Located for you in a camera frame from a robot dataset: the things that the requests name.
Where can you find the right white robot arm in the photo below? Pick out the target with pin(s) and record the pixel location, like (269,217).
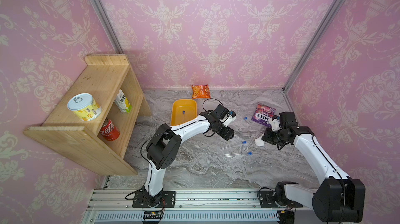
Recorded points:
(339,197)

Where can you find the aluminium corner post right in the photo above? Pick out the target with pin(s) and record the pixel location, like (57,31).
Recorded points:
(333,9)

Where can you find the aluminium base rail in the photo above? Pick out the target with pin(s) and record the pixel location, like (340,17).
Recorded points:
(195,206)

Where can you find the purple candy bag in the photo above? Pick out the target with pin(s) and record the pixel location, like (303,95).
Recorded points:
(263,115)

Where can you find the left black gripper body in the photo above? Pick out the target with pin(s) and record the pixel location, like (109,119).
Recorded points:
(223,131)

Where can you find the green white drink carton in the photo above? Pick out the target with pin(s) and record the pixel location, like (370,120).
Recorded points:
(122,102)

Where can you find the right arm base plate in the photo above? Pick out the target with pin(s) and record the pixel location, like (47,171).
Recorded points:
(271,199)

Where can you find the aluminium corner post left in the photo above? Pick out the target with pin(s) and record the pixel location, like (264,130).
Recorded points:
(107,26)

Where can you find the yellow tin can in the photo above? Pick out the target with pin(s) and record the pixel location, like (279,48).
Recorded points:
(84,106)

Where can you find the wooden shelf unit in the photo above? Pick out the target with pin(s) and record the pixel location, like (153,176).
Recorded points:
(93,122)

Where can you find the orange snack bag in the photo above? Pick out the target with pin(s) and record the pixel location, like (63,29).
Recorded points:
(200,92)

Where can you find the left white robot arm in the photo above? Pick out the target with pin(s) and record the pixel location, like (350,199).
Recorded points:
(164,145)

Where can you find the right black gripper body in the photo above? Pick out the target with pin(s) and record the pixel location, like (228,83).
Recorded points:
(274,137)

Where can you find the aluminium corner post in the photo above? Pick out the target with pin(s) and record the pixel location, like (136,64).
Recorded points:
(107,26)
(333,9)

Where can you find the red cola can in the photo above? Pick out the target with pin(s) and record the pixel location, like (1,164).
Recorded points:
(108,131)

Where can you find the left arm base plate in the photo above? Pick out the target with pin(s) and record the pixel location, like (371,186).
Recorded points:
(165,199)

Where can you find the yellow plastic tray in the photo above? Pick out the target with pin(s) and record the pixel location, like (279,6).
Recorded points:
(190,107)

